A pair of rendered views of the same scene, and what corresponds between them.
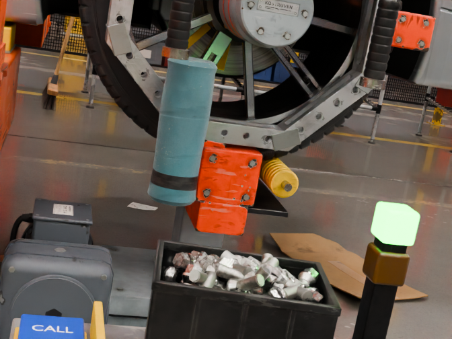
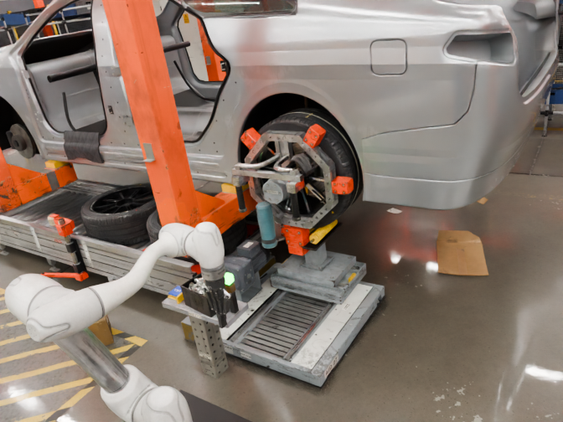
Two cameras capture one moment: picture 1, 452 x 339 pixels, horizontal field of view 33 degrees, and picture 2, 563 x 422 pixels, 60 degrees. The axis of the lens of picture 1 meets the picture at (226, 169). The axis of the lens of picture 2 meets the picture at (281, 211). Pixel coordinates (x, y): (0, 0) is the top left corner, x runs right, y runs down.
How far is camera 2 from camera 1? 2.10 m
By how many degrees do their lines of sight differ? 48
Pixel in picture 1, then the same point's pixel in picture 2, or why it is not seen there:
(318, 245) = (463, 239)
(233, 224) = (299, 251)
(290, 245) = (445, 238)
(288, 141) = (308, 225)
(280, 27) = (275, 198)
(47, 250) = (230, 259)
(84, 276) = (234, 269)
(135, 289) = (288, 267)
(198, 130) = (266, 227)
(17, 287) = not seen: hidden behind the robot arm
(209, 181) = (288, 238)
